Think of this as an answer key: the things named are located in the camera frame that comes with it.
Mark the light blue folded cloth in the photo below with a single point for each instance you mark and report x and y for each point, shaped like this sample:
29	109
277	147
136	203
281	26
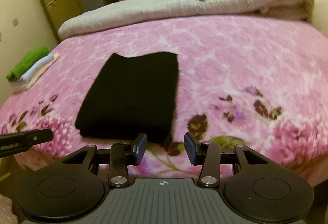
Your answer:
40	64

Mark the white ribbed duvet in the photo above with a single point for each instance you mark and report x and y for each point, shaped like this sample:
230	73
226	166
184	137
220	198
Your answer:
128	12

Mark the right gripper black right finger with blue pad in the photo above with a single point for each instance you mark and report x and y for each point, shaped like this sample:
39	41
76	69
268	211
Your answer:
206	154

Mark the black garment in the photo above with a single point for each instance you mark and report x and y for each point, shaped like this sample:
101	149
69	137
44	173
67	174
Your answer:
130	96

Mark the cream folded cloth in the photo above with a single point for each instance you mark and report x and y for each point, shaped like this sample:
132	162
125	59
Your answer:
21	87

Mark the green folded cloth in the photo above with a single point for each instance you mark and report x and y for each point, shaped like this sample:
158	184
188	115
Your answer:
26	63

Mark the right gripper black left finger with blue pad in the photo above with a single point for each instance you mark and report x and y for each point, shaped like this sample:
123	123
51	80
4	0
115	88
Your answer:
122	155

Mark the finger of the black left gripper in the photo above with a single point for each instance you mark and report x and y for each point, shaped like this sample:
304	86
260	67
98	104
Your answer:
22	141

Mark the folded beige blanket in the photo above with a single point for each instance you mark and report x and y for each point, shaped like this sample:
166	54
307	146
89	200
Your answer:
292	10

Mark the white pillow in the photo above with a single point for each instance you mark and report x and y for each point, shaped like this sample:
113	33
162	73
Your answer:
319	18

